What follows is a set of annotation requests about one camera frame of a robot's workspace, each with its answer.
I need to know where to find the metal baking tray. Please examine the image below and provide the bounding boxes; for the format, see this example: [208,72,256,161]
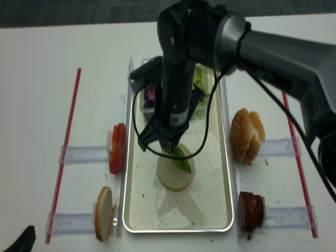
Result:
[122,84,234,233]

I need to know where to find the upright bun half left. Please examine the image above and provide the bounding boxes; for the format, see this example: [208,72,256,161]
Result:
[94,186,113,242]

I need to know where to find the clear cross rail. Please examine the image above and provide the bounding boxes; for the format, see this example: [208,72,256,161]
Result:
[59,146,109,164]
[257,138,301,158]

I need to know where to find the green lettuce pile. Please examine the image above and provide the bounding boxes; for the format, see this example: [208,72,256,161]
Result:
[192,65,208,119]

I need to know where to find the green lettuce leaf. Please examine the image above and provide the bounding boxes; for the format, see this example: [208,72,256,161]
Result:
[162,146,192,174]

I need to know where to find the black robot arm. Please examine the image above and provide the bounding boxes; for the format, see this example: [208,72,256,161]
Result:
[130,1,335,188]

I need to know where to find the right red strip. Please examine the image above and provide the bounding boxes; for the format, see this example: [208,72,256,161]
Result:
[281,91,319,238]

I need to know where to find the clear plastic salad container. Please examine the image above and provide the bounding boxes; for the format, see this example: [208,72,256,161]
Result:
[140,64,215,120]

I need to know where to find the clear right cross rail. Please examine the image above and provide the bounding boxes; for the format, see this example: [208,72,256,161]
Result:
[257,138,301,158]

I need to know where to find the clear lower left rail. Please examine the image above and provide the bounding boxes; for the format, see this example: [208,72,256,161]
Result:
[45,213,95,235]

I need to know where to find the clear long divider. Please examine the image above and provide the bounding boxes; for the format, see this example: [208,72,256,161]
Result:
[114,55,133,238]
[219,77,245,238]

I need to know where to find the clear right long divider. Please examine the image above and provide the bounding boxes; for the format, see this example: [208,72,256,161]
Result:
[219,77,245,238]

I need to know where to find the clear left cross rail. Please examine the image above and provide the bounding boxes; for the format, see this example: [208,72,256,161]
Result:
[59,146,109,164]

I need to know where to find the red tomato slices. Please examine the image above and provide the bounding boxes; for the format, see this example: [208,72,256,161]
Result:
[109,123,126,175]

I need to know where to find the red strip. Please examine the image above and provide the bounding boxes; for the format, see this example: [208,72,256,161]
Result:
[281,91,319,238]
[45,68,81,245]

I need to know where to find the black object bottom left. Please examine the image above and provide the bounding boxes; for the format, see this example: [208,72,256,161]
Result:
[2,225,36,252]

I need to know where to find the white patty holder block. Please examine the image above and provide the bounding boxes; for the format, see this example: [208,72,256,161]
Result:
[262,196,270,225]

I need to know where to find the left red strip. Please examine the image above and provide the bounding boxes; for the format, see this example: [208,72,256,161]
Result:
[45,68,81,245]

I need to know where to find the purple cabbage shreds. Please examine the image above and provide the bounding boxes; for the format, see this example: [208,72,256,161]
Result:
[143,85,155,109]

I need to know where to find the white tomato holder block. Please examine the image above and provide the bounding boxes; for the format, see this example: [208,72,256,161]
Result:
[106,130,113,155]

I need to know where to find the sesame bun tops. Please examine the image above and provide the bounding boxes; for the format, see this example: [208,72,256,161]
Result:
[230,108,266,165]

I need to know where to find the black cable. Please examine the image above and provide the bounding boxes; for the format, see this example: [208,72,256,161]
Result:
[132,20,336,204]

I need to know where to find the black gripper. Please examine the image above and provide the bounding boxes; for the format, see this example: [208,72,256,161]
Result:
[138,113,189,153]

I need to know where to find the clear left long divider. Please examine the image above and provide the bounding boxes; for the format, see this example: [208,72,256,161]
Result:
[114,55,133,238]

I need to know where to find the clear lower right rail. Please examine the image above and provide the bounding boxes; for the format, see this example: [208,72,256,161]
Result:
[263,206,318,229]

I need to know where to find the dark meat patties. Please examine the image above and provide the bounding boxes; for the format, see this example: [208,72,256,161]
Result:
[239,192,265,241]

